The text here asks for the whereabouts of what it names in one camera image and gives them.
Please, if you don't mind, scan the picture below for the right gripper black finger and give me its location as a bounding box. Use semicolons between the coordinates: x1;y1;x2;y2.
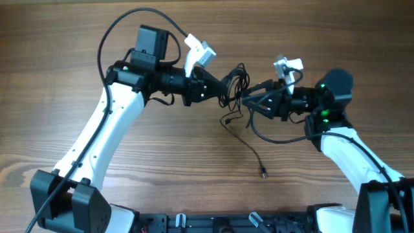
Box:
247;80;274;94
242;93;281;119

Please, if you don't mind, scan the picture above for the black cable bundle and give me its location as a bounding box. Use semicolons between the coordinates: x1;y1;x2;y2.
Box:
218;62;269;178

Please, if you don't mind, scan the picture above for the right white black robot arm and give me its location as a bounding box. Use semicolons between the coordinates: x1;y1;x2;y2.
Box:
240;69;413;232

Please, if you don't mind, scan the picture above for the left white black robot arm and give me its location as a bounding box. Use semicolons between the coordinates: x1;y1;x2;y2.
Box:
30;25;225;232

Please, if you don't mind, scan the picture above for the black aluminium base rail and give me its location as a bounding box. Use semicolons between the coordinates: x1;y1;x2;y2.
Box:
132;212;313;233

